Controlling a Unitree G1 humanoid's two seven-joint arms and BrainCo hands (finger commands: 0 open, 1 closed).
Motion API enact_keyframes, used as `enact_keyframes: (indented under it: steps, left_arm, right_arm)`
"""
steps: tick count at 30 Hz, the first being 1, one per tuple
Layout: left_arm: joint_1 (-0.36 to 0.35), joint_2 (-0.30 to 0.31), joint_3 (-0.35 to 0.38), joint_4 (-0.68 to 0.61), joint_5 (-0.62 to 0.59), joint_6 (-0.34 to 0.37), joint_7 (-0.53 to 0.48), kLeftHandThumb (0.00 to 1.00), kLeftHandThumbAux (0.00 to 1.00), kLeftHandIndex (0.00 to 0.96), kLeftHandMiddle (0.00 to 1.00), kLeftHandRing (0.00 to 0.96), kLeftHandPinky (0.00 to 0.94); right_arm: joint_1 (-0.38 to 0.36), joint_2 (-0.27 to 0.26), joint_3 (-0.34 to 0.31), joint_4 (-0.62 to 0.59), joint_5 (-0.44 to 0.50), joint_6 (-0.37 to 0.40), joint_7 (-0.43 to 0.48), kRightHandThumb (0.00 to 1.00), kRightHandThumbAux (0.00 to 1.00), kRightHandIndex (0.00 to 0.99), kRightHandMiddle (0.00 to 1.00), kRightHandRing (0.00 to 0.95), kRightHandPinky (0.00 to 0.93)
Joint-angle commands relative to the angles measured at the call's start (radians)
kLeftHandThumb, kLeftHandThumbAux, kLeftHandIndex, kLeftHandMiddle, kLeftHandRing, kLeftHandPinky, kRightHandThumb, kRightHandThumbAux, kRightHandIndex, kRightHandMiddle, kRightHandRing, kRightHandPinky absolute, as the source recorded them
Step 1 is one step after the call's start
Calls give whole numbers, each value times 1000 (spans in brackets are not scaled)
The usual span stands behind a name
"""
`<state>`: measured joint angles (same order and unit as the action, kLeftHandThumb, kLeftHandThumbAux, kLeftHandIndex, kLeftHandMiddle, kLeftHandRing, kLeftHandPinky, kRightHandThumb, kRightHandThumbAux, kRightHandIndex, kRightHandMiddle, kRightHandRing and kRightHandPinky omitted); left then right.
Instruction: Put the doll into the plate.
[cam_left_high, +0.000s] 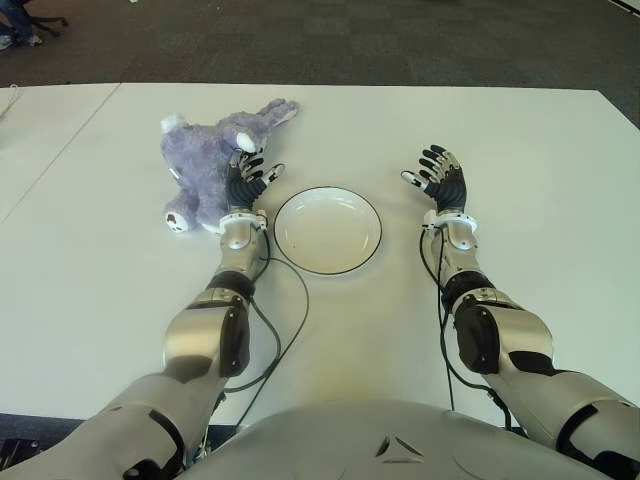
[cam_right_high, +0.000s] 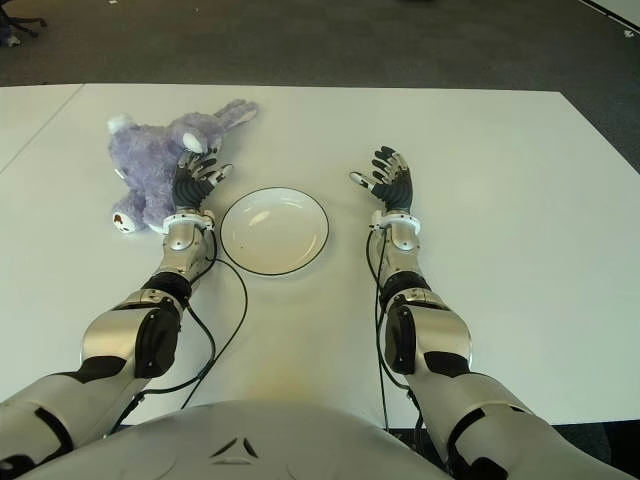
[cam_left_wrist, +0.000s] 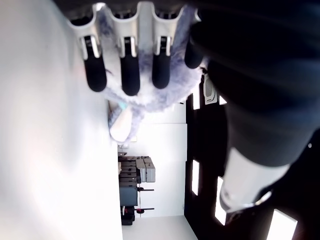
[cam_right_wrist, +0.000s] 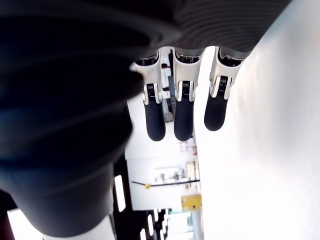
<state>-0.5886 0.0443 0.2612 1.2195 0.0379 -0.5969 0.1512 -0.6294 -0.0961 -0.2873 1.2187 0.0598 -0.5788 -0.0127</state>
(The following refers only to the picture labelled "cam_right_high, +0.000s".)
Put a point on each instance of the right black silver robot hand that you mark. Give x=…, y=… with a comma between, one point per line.
x=397, y=190

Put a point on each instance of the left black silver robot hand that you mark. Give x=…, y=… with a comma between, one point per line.
x=190, y=187

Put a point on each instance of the purple plush rabbit doll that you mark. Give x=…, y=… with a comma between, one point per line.
x=150, y=160

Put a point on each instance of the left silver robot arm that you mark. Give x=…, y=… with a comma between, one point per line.
x=107, y=340

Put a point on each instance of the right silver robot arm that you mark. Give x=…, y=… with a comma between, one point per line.
x=440, y=330

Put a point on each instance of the white plate with black rim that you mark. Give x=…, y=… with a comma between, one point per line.
x=275, y=230

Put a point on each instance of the black office chair base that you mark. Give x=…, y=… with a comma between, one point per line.
x=30, y=21

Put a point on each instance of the white sneaker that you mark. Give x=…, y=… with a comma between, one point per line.
x=10, y=41

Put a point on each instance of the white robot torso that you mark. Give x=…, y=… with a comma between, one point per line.
x=240, y=440

